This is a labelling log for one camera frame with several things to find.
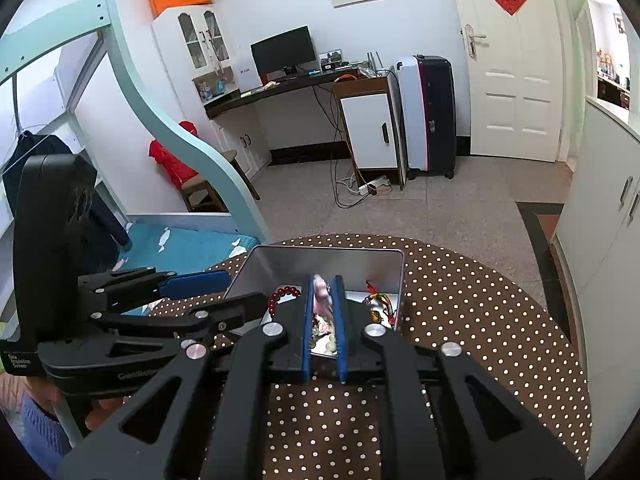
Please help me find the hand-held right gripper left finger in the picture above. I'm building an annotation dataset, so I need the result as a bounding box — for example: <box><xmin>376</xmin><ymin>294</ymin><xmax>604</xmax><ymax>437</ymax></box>
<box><xmin>60</xmin><ymin>275</ymin><xmax>313</xmax><ymax>480</ymax></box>

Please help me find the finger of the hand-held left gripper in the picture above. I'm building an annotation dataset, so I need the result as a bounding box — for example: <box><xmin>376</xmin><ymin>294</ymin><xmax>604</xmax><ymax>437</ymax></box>
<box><xmin>91</xmin><ymin>291</ymin><xmax>267</xmax><ymax>347</ymax></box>
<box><xmin>77</xmin><ymin>266</ymin><xmax>232</xmax><ymax>312</ymax></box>

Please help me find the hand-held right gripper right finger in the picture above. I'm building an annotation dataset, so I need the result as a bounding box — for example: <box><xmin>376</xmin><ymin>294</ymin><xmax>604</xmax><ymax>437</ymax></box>
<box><xmin>332</xmin><ymin>274</ymin><xmax>586</xmax><ymax>480</ymax></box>

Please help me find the cream bead bracelet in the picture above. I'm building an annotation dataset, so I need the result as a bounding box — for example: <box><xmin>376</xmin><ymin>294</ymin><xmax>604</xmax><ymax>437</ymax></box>
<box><xmin>310</xmin><ymin>327</ymin><xmax>338</xmax><ymax>353</ymax></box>

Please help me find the pink flower hair clip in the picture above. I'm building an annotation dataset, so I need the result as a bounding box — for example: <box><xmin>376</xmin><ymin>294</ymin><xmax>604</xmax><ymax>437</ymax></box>
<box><xmin>311</xmin><ymin>273</ymin><xmax>336</xmax><ymax>321</ymax></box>

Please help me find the dark red bead bracelet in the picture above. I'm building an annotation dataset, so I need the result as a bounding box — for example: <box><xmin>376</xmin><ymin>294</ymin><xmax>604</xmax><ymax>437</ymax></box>
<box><xmin>267</xmin><ymin>284</ymin><xmax>303</xmax><ymax>318</ymax></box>

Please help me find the red cord jade pendant necklace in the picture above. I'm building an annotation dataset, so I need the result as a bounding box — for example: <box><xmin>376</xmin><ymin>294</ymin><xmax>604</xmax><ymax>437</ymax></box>
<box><xmin>362</xmin><ymin>280</ymin><xmax>401</xmax><ymax>328</ymax></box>

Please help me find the grey metal box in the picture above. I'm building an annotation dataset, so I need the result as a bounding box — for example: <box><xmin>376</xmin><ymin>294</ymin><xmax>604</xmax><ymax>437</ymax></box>
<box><xmin>221</xmin><ymin>244</ymin><xmax>406</xmax><ymax>361</ymax></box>

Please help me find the person's left forearm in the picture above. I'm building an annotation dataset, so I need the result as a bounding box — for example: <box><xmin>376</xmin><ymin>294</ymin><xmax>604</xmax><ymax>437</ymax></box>
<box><xmin>17</xmin><ymin>392</ymin><xmax>68</xmax><ymax>468</ymax></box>

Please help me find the person's left hand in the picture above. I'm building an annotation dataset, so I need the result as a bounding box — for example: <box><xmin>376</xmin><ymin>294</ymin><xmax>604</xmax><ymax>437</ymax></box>
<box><xmin>85</xmin><ymin>396</ymin><xmax>133</xmax><ymax>433</ymax></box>

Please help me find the blue mattress cover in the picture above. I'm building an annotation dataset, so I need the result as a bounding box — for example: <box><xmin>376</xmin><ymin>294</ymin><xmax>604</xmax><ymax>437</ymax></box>
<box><xmin>112</xmin><ymin>222</ymin><xmax>258</xmax><ymax>278</ymax></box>

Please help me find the wooden chair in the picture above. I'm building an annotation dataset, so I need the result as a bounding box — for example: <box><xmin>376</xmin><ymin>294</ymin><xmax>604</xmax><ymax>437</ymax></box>
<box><xmin>180</xmin><ymin>149</ymin><xmax>261</xmax><ymax>213</ymax></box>

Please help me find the red cat cushion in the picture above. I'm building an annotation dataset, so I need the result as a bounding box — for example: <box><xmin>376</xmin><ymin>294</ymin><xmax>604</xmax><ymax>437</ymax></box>
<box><xmin>148</xmin><ymin>121</ymin><xmax>201</xmax><ymax>186</ymax></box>

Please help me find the round polka dot table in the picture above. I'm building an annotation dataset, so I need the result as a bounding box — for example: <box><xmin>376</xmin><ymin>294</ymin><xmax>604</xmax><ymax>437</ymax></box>
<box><xmin>145</xmin><ymin>232</ymin><xmax>593</xmax><ymax>480</ymax></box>

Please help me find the white power strip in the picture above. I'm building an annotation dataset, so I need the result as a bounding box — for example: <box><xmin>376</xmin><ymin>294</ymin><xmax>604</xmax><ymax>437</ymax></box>
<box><xmin>345</xmin><ymin>175</ymin><xmax>392</xmax><ymax>196</ymax></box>

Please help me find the black top desk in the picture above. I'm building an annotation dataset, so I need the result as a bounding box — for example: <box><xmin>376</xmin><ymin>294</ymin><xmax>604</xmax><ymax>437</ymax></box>
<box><xmin>202</xmin><ymin>62</ymin><xmax>368</xmax><ymax>171</ymax></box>

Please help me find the brown cabinet with white door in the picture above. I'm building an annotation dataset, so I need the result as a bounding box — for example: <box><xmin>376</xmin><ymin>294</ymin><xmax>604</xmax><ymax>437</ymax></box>
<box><xmin>332</xmin><ymin>72</ymin><xmax>408</xmax><ymax>191</ymax></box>

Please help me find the white box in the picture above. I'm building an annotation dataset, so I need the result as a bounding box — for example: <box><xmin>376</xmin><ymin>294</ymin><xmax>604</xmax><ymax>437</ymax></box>
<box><xmin>235</xmin><ymin>66</ymin><xmax>261</xmax><ymax>93</ymax></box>

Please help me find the dark floor mat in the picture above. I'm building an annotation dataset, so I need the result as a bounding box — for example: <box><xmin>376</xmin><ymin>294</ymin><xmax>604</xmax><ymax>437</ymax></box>
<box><xmin>515</xmin><ymin>202</ymin><xmax>573</xmax><ymax>341</ymax></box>

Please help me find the white glass door cabinet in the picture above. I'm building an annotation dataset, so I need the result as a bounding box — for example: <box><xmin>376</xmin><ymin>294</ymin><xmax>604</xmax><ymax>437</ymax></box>
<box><xmin>151</xmin><ymin>4</ymin><xmax>238</xmax><ymax>106</ymax></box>

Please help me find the black and white suitcase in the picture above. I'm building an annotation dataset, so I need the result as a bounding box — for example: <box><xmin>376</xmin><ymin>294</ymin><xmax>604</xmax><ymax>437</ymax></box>
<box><xmin>395</xmin><ymin>55</ymin><xmax>457</xmax><ymax>181</ymax></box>

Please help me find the black computer monitor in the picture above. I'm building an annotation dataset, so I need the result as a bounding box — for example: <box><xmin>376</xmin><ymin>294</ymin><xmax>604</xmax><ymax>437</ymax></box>
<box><xmin>250</xmin><ymin>25</ymin><xmax>318</xmax><ymax>81</ymax></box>

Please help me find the white sideboard cabinet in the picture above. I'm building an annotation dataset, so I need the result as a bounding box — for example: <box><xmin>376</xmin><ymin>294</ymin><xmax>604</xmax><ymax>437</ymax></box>
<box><xmin>552</xmin><ymin>95</ymin><xmax>640</xmax><ymax>476</ymax></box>

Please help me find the white panel door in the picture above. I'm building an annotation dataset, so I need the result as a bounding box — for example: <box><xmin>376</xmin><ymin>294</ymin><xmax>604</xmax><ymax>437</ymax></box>
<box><xmin>450</xmin><ymin>0</ymin><xmax>576</xmax><ymax>163</ymax></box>

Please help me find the black power cable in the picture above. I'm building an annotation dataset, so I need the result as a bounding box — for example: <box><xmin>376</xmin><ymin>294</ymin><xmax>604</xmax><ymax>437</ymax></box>
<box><xmin>312</xmin><ymin>85</ymin><xmax>363</xmax><ymax>209</ymax></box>

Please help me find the teal bunk bed frame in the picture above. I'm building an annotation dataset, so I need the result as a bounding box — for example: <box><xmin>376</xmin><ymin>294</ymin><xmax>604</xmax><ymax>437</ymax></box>
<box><xmin>0</xmin><ymin>0</ymin><xmax>273</xmax><ymax>246</ymax></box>

